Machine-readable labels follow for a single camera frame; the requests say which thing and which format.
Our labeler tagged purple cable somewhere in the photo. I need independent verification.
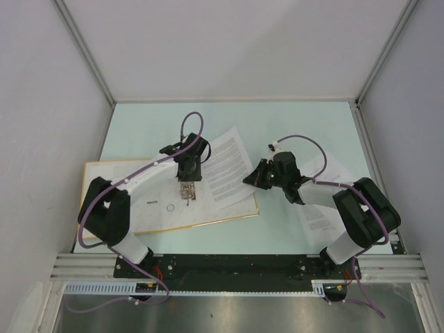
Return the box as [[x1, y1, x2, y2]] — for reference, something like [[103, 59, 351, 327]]
[[268, 134, 386, 318], [65, 111, 205, 306]]

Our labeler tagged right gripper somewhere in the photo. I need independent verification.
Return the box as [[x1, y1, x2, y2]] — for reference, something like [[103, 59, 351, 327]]
[[243, 159, 287, 190]]

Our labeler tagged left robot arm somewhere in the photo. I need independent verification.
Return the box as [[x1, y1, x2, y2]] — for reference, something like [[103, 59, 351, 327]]
[[78, 133, 211, 278]]

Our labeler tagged white slotted cable duct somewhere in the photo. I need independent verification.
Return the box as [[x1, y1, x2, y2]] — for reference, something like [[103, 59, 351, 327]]
[[64, 280, 350, 298]]

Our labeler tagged printed paper stack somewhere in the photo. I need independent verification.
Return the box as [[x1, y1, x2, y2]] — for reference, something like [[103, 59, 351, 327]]
[[299, 152, 355, 252]]

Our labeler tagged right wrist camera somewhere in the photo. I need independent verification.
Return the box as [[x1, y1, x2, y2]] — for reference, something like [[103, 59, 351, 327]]
[[268, 141, 282, 154]]

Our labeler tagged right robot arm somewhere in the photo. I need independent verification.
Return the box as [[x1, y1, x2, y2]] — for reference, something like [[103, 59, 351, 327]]
[[243, 151, 401, 278]]

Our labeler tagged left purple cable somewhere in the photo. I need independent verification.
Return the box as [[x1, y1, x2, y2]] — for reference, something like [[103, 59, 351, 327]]
[[65, 111, 205, 306]]

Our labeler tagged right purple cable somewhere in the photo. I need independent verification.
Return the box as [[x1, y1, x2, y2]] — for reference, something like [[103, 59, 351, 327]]
[[268, 134, 386, 318]]

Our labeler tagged metal lever arch mechanism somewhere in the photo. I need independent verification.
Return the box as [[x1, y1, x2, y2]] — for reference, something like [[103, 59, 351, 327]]
[[179, 182, 196, 206]]

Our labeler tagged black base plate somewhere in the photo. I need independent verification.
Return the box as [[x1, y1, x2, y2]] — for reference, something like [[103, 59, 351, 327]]
[[114, 253, 361, 292]]

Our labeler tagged printed paper sheet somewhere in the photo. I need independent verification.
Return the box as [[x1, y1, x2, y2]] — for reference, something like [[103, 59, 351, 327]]
[[202, 127, 255, 209]]

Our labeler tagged yellow ring binder folder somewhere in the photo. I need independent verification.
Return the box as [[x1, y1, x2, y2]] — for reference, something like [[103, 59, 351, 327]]
[[81, 160, 259, 234]]

